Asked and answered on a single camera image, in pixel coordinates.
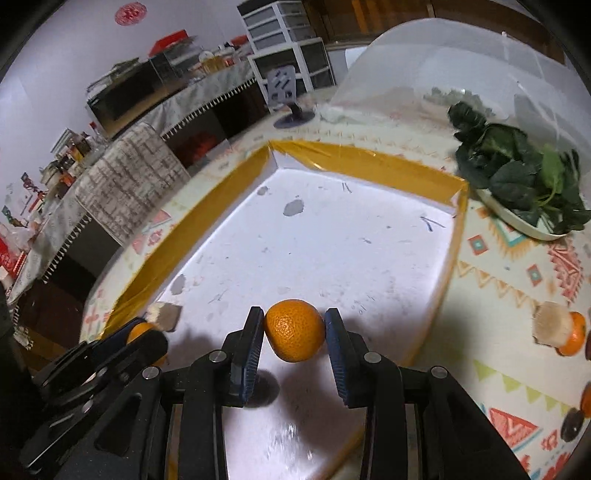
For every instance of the crumpled white tissue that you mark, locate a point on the crumpled white tissue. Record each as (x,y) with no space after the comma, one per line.
(330,113)

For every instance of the red gift box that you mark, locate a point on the red gift box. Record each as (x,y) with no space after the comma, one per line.
(168,39)

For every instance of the white drawer unit dark drawers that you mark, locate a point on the white drawer unit dark drawers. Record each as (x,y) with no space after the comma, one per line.
(314,64)

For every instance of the beige cake piece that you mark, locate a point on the beige cake piece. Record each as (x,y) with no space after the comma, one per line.
(575,339)

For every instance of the leafy green spinach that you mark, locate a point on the leafy green spinach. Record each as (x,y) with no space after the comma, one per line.
(508,175)

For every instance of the patterned cream tablecloth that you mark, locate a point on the patterned cream tablecloth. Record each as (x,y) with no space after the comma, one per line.
(498,295)

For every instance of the white tray with yellow rim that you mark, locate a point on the white tray with yellow rim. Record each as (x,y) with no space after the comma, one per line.
(346,258)

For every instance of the white oval plate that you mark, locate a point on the white oval plate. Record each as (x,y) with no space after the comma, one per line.
(517,221)

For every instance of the cluster of bottles and jars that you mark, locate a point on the cluster of bottles and jars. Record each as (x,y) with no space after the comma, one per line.
(76,150)

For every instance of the bare orange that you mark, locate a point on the bare orange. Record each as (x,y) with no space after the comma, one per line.
(586,399)
(294,330)

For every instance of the phone stand with suction base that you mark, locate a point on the phone stand with suction base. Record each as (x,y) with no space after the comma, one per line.
(281,87)

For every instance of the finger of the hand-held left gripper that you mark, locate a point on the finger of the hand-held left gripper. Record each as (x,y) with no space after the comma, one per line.
(111,339)
(147,348)

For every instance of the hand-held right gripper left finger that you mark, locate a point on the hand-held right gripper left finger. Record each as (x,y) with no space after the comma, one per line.
(251,350)

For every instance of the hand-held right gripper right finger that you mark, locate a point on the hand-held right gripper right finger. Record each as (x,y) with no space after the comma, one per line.
(339,355)

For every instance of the grey patterned chair cover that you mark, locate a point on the grey patterned chair cover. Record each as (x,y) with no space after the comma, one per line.
(129,184)

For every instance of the black microwave oven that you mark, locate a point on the black microwave oven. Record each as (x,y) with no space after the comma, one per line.
(124,101)

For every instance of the bowl of greens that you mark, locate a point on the bowl of greens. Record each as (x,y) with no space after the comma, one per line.
(455,96)

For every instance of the white mesh food cover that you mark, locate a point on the white mesh food cover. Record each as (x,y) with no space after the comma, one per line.
(438,60)

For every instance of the white drawer unit clear drawers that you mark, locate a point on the white drawer unit clear drawers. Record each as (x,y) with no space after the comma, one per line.
(277,23)

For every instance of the dark wooden sideboard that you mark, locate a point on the dark wooden sideboard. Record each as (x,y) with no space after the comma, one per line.
(240,110)

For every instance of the fringed grey table runner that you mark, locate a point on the fringed grey table runner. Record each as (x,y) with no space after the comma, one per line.
(194,99)

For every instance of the dark round fruit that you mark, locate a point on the dark round fruit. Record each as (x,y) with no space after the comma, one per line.
(588,344)
(572,424)

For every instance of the red paper cutout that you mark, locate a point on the red paper cutout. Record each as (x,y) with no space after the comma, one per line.
(130,14)

